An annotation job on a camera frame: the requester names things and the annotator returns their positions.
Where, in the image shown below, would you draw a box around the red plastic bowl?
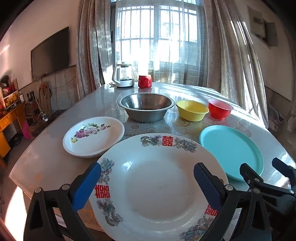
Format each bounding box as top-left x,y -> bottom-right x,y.
207,98 -> 233,120

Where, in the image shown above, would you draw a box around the wall television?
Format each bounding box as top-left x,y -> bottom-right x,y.
31,26 -> 70,80

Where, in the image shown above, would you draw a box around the large white plate red print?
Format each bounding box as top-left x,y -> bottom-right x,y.
89,133 -> 229,241

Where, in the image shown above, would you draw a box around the shelf with ornaments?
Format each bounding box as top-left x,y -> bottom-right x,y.
0,75 -> 20,109

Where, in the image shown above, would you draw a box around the white sheer curtain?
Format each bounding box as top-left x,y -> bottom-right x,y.
114,0 -> 208,87

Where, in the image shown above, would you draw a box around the brown wooden frame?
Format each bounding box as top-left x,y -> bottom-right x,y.
38,83 -> 52,114

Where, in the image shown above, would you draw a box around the wall electrical box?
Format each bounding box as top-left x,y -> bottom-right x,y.
247,6 -> 278,48

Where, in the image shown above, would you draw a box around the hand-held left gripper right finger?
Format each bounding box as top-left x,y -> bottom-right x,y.
193,162 -> 272,241

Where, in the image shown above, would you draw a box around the small white floral plate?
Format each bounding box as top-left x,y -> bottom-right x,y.
63,116 -> 125,158

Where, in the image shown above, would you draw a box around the stainless steel bowl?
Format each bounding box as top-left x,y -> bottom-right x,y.
117,93 -> 175,122

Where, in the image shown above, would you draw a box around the barred window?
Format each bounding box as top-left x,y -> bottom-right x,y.
110,0 -> 204,70

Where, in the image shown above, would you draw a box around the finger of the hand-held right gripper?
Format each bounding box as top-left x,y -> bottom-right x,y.
239,163 -> 293,194
272,158 -> 296,183

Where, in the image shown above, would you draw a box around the red mug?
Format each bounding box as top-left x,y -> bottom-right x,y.
138,75 -> 152,89

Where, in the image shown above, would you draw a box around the glass electric kettle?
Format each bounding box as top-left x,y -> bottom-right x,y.
112,62 -> 135,88

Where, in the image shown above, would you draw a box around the patterned bag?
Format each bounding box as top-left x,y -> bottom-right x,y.
268,104 -> 285,132

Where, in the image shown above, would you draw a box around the yellow plastic bowl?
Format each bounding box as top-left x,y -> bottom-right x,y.
175,100 -> 210,122

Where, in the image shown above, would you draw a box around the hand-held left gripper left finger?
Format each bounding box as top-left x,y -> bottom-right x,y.
23,162 -> 102,241

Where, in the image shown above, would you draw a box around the beige patterned curtain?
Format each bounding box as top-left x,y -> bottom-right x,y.
201,0 -> 270,130
76,0 -> 116,100

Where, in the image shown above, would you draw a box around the orange wooden cabinet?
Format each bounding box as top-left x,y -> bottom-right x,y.
0,102 -> 26,167

